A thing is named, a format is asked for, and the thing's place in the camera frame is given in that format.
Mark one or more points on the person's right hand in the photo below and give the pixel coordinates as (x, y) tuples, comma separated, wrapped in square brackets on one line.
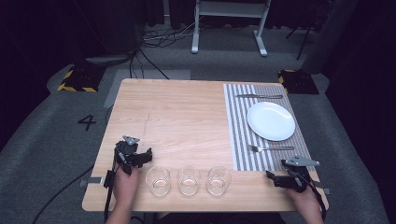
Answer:
[(303, 200)]

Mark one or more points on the black yellow striped floor pad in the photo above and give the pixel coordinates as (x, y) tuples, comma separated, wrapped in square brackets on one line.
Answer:
[(299, 81), (81, 79)]

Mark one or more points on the silver fork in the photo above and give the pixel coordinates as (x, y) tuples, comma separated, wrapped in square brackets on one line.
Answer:
[(271, 148)]

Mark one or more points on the black tripod stand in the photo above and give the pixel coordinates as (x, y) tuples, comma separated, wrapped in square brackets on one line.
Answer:
[(303, 39)]

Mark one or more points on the silver table knife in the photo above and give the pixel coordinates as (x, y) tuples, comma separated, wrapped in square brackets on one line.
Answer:
[(260, 96)]

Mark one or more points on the person's left hand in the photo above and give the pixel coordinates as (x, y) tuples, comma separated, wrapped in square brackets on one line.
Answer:
[(126, 186)]

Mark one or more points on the grey striped placemat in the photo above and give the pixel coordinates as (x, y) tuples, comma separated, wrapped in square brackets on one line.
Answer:
[(239, 130)]

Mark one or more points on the white round plate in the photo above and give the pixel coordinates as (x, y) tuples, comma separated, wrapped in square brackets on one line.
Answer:
[(271, 121)]

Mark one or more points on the grey metal table bracket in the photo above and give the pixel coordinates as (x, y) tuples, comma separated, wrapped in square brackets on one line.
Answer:
[(91, 181)]

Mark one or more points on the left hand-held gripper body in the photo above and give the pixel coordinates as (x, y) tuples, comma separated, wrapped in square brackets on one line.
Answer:
[(126, 149)]

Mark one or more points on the clear drinking glass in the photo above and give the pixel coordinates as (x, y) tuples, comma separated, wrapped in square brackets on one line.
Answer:
[(188, 181), (158, 181), (219, 181)]

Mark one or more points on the white metal desk frame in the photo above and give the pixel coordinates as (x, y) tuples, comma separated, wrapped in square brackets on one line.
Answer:
[(230, 11)]

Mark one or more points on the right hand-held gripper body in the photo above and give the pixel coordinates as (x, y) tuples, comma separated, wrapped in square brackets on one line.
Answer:
[(297, 175)]

